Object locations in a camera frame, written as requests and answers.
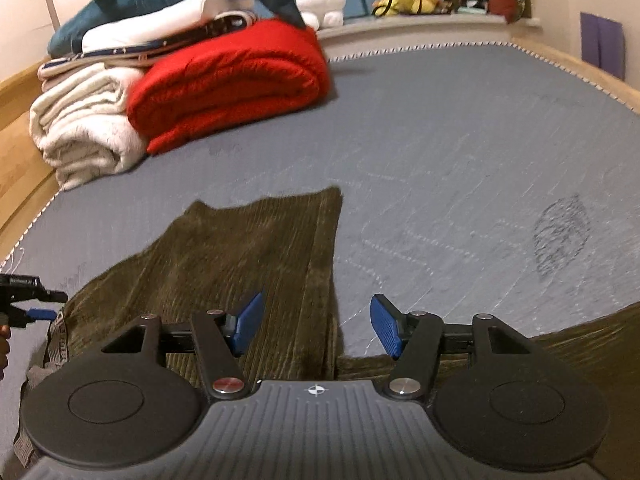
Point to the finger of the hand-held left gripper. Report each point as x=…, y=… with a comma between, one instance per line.
x=42, y=315
x=52, y=296

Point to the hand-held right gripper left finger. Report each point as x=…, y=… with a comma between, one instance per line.
x=248, y=321

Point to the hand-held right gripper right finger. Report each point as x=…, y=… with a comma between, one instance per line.
x=386, y=324

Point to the person's left hand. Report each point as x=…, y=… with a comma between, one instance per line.
x=3, y=347

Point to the grey mattress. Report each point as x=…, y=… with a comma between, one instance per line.
x=450, y=160

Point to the cream folded blanket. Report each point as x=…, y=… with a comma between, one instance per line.
x=82, y=120

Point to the red folded blanket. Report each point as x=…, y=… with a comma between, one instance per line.
x=230, y=85

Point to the navy patterned folded cloth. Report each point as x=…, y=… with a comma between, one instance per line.
x=165, y=42

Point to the white folded cloth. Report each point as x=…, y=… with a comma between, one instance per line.
x=150, y=20

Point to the white windowsill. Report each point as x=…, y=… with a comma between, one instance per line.
x=425, y=22

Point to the white plush toy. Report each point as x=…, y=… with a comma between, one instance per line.
x=322, y=2

